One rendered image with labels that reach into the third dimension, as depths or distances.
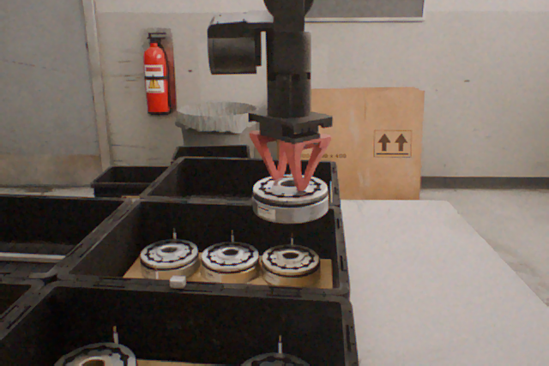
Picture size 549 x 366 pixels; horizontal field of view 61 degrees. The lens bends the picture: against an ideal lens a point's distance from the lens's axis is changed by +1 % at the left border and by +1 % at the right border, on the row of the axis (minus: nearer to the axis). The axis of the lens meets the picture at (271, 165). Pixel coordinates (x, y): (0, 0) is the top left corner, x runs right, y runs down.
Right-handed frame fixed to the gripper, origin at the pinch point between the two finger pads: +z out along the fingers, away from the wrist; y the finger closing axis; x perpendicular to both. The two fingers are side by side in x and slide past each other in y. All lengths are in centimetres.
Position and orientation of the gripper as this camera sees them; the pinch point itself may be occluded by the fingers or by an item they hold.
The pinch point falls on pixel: (289, 180)
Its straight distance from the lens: 63.3
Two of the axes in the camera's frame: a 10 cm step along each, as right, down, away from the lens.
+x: 7.8, -2.0, 5.9
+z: 0.2, 9.6, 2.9
